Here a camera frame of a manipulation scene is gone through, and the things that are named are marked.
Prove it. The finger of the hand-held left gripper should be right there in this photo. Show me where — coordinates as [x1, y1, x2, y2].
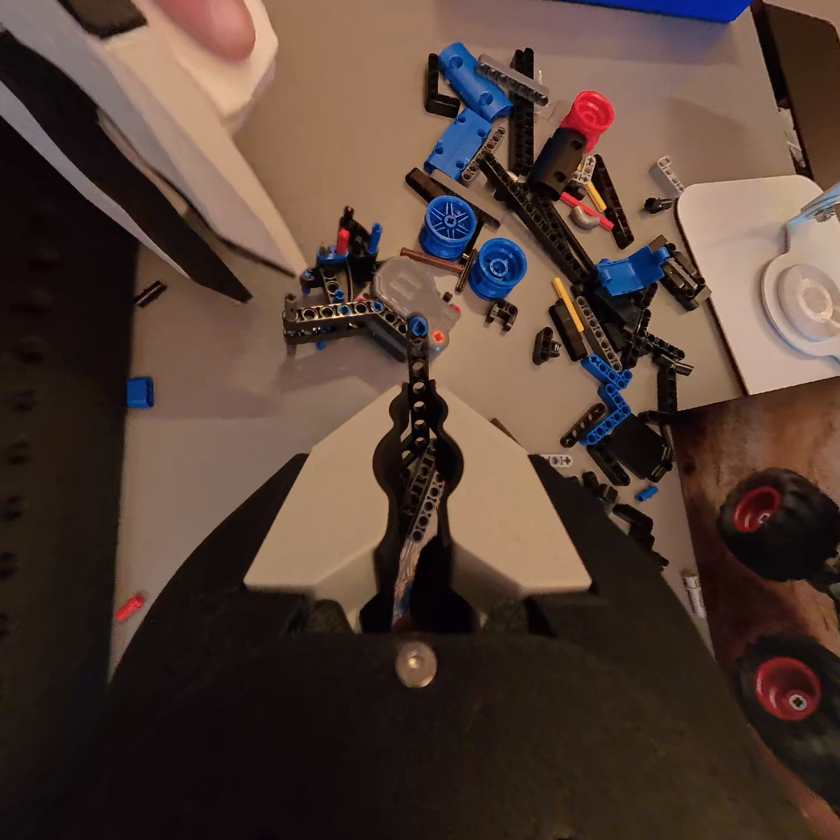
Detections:
[0, 31, 255, 304]
[0, 0, 298, 275]

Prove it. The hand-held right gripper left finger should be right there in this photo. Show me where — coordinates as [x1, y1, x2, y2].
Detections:
[243, 386, 406, 632]

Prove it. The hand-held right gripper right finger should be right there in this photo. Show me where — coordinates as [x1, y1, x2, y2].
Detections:
[435, 382, 595, 626]

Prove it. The black bent long beam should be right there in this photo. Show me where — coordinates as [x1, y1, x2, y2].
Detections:
[402, 314, 439, 480]

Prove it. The black grey motor assembly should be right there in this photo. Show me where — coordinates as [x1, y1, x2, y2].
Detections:
[282, 205, 463, 365]

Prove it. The grey desk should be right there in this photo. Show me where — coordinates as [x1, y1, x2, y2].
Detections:
[108, 0, 821, 664]

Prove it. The dark desk pad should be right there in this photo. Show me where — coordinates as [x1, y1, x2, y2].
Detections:
[751, 0, 840, 188]

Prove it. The person's left hand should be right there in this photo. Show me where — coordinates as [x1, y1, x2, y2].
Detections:
[161, 0, 258, 63]

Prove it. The black angled connector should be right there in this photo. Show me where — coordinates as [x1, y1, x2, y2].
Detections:
[581, 469, 621, 506]
[610, 502, 670, 568]

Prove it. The black straight beam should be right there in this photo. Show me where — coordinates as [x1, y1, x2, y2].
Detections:
[413, 440, 448, 536]
[397, 453, 431, 546]

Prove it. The black square flat panel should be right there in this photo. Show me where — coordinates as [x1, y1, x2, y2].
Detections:
[610, 413, 673, 483]

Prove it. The blue angle beam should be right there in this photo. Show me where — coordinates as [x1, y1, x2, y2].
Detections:
[584, 384, 634, 447]
[581, 354, 634, 395]

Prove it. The black bent liftarm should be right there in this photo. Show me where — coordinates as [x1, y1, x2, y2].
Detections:
[640, 354, 694, 460]

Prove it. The black flat tile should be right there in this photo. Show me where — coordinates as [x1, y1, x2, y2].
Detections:
[405, 167, 503, 231]

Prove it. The dark grey holed beam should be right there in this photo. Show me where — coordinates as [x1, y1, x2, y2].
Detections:
[577, 295, 621, 371]

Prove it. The blue flat holed panel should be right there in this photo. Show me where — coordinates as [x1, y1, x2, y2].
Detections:
[423, 108, 506, 181]

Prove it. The heap of black beams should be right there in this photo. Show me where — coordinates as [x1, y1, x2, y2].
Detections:
[571, 282, 694, 487]

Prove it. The blue curved panel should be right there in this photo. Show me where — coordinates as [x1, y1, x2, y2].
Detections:
[438, 42, 514, 122]

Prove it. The toy truck box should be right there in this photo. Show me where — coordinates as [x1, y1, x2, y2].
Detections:
[672, 381, 840, 840]

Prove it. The blue wheel rim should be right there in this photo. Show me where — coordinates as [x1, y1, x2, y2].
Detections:
[419, 195, 478, 259]
[468, 238, 528, 303]

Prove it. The grey long beam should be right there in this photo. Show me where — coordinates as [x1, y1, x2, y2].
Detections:
[477, 54, 550, 107]

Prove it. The black dotted mat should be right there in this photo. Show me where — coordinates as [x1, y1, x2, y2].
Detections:
[0, 115, 142, 840]

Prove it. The blue hinged fender panel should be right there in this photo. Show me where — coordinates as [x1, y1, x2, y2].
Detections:
[596, 243, 672, 296]

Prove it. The white rounded board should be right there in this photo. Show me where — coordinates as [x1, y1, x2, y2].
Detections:
[676, 174, 840, 396]

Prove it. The red axle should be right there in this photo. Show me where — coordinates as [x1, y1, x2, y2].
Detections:
[560, 192, 616, 231]

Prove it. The black curved panel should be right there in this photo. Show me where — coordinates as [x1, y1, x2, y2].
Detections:
[528, 128, 586, 198]

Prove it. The red wheel rim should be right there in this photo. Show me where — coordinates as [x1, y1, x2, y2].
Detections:
[561, 91, 616, 152]

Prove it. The blue storage bin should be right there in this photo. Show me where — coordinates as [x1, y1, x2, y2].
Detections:
[577, 0, 756, 24]

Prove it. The black bracket piece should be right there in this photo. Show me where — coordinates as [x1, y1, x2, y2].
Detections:
[424, 52, 460, 119]

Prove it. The black rectangular frame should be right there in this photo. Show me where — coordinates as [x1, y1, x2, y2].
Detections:
[659, 239, 713, 311]

